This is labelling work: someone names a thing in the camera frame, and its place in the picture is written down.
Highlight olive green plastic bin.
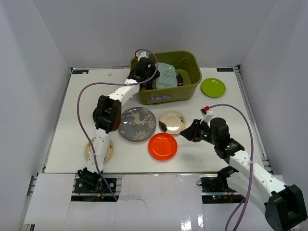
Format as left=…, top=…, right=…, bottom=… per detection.
left=137, top=51, right=202, bottom=105

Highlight left blue table label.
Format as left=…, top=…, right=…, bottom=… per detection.
left=72, top=70, right=89, bottom=75

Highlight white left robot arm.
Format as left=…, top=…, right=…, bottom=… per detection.
left=77, top=57, right=160, bottom=192

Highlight pale blue rectangular plate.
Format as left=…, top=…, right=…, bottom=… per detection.
left=155, top=63, right=178, bottom=89

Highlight cream plate with black patch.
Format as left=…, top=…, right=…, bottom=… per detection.
left=159, top=110, right=186, bottom=135

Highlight cream plate with small motifs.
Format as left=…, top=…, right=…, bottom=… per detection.
left=85, top=140, right=114, bottom=162

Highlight lime green plate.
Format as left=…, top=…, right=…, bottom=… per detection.
left=201, top=78, right=226, bottom=98

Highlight orange plate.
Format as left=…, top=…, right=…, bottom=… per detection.
left=148, top=133, right=178, bottom=161

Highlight blue table label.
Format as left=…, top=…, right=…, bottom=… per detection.
left=217, top=68, right=234, bottom=72
left=72, top=70, right=89, bottom=75

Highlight black round plate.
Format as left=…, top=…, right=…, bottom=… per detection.
left=92, top=108, right=96, bottom=122

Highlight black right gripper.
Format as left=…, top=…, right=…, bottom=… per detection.
left=180, top=119, right=218, bottom=146

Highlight right blue table label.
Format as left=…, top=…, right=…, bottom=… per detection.
left=217, top=68, right=234, bottom=72

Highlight grey reindeer plate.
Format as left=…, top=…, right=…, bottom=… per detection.
left=118, top=107, right=156, bottom=142

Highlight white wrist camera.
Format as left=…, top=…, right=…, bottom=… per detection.
left=200, top=106, right=214, bottom=123
left=135, top=51, right=149, bottom=62

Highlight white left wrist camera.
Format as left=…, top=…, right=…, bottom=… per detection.
left=135, top=51, right=149, bottom=62

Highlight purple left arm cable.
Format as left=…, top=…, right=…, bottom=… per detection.
left=77, top=49, right=159, bottom=202

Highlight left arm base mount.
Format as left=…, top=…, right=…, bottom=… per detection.
left=71, top=168, right=119, bottom=202

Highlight striped dark rim plate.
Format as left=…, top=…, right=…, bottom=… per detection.
left=176, top=70, right=191, bottom=87

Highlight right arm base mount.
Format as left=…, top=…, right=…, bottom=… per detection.
left=196, top=167, right=244, bottom=204

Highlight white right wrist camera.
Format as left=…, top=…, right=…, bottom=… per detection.
left=200, top=106, right=214, bottom=123

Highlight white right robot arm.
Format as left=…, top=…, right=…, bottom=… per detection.
left=180, top=118, right=308, bottom=231

